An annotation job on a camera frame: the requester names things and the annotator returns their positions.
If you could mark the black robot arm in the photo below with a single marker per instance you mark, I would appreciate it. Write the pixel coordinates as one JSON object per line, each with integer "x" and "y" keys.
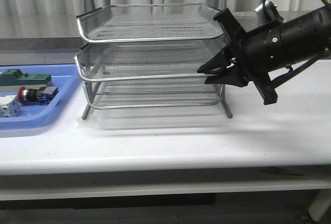
{"x": 302, "y": 42}

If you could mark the silver metal rack frame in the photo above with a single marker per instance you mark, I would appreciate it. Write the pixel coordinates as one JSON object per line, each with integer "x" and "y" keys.
{"x": 88, "y": 5}

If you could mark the red emergency stop button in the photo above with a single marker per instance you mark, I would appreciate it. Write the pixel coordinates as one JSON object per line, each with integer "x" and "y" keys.
{"x": 43, "y": 95}

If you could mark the blue plastic tray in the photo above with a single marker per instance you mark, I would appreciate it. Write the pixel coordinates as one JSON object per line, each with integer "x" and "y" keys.
{"x": 34, "y": 115}

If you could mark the silver mesh tray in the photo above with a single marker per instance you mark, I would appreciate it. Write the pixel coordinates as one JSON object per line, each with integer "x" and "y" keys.
{"x": 156, "y": 22}
{"x": 102, "y": 62}
{"x": 158, "y": 92}

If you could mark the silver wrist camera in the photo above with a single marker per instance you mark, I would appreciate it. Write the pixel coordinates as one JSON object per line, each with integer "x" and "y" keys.
{"x": 268, "y": 12}

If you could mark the green terminal block component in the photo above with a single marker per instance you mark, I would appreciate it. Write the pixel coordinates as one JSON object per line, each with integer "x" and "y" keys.
{"x": 13, "y": 79}

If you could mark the grey stone counter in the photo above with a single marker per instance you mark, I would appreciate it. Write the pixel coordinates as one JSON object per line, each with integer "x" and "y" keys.
{"x": 39, "y": 33}

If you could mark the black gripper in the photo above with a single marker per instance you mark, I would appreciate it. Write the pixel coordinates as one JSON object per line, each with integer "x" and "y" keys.
{"x": 249, "y": 56}

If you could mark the white electrical component block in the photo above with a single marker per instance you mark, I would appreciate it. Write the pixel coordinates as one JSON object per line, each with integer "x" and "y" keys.
{"x": 10, "y": 106}

